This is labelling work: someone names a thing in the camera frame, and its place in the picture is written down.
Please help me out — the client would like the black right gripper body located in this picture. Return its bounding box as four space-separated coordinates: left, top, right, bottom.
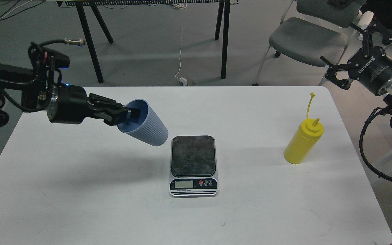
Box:
347 48 392 96

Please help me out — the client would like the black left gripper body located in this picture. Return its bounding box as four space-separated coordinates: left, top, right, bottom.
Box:
47 84 88 125

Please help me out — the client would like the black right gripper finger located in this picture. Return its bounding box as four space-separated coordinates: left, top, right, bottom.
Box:
320 56 353 90
350 21 392 55

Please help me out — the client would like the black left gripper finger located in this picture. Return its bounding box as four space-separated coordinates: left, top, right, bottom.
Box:
88 108 129 127
87 94 141 118

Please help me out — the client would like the blue ribbed plastic cup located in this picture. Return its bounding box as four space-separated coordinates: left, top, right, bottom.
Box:
118 99 168 146

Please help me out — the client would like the yellow squeeze bottle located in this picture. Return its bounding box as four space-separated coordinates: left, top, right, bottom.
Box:
283 93 324 164

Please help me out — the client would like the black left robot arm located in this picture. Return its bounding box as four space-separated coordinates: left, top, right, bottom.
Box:
0 38 141 128

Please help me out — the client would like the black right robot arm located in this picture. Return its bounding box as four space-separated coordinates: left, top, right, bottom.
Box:
321 20 392 141

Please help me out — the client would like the digital kitchen scale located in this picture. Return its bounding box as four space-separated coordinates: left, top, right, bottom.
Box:
169 135 219 198

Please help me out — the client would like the grey office chair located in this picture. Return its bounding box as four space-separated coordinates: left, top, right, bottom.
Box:
267 0 366 68

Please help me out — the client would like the black trestle table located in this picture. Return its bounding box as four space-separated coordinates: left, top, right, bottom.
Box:
57 0 243 86

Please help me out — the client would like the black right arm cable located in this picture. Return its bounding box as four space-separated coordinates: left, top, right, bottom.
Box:
359 106 392 187

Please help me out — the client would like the white cable with plug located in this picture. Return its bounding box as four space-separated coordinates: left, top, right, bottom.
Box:
172 3 196 87

